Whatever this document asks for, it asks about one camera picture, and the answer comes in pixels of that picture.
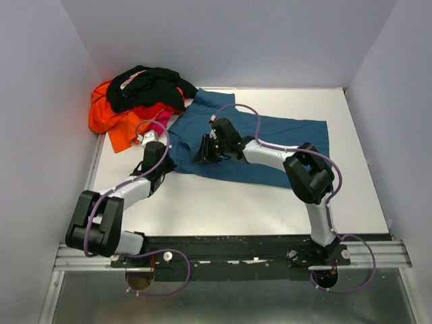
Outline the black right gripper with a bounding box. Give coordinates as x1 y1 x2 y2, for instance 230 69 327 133
192 134 229 165

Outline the teal blue t shirt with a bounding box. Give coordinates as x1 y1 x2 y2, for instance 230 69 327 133
169 89 329 188

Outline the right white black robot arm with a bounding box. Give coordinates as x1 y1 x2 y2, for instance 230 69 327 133
194 116 339 265

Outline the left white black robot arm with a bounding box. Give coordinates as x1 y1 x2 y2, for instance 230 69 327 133
65 140 176 267

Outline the magenta pink t shirt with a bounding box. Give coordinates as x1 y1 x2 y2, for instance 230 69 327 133
148 111 173 136

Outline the red t shirt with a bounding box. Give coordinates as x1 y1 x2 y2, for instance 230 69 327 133
132 102 178 119

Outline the orange t shirt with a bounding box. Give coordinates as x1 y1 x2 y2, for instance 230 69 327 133
88 81 184 153

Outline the black t shirt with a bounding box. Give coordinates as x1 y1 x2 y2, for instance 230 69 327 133
106 65 198 113

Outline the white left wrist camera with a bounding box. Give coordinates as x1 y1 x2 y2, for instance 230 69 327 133
137 130 159 147

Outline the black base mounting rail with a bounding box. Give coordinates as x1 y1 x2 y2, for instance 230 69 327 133
109 234 392 281

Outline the aluminium frame rail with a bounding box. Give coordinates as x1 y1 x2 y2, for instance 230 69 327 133
53 241 412 271

